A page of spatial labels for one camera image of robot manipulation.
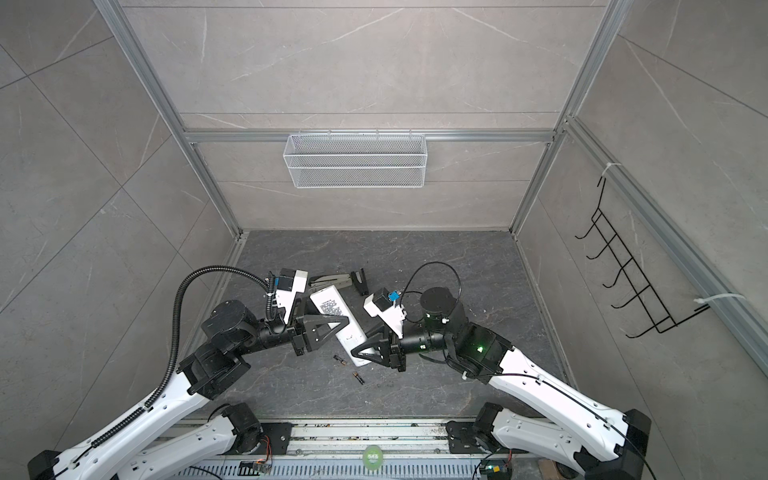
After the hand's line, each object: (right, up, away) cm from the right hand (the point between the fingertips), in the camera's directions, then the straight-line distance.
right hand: (358, 346), depth 58 cm
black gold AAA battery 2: (-3, -17, +26) cm, 31 cm away
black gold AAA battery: (-8, -13, +28) cm, 32 cm away
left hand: (-2, +8, -4) cm, 9 cm away
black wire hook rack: (+62, +16, +10) cm, 64 cm away
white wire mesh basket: (-6, +51, +42) cm, 66 cm away
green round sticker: (+2, -31, +14) cm, 34 cm away
